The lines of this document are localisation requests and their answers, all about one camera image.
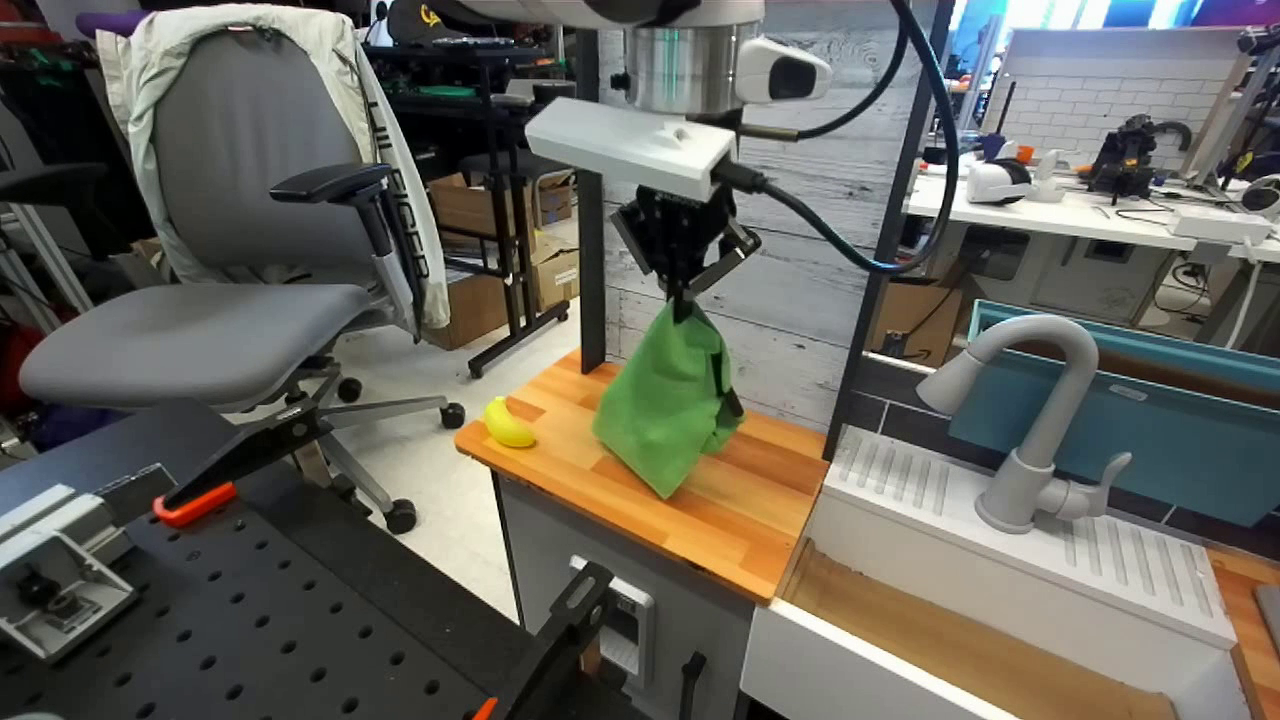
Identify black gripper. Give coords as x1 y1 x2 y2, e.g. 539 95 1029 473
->
612 182 769 324

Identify green towel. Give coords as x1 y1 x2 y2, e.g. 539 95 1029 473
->
591 298 748 504

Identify grey wood plank back panel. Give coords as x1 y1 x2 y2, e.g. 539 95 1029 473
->
597 0 934 434

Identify wooden kitchen counter cabinet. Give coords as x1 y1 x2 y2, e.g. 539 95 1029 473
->
451 352 1280 720

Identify stacked cardboard boxes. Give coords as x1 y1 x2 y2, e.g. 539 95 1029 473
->
425 170 582 352

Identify yellow toy banana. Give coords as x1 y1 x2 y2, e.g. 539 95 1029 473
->
481 393 545 452

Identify white sink basin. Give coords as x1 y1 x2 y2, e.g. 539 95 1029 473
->
734 425 1257 720

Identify long white desk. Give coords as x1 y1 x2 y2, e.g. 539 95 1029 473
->
900 165 1280 352

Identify grey faucet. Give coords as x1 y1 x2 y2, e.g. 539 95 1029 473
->
912 312 1136 534

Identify white brick pattern panel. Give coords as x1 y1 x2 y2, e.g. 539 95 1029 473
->
992 23 1273 176

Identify grey office chair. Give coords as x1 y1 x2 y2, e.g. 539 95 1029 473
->
0 3 471 534

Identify teal storage bin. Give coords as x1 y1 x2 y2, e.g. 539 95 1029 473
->
948 297 1280 531

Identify beige jacket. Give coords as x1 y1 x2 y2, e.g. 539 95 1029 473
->
93 0 457 334

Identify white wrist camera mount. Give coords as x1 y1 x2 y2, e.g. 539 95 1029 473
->
521 90 742 206

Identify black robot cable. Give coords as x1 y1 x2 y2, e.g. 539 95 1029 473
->
723 0 966 279

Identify black clamp with orange handle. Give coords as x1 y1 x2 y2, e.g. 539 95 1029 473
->
464 554 630 720
149 403 332 531

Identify metal camera bracket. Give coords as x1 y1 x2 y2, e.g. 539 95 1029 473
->
0 454 142 673

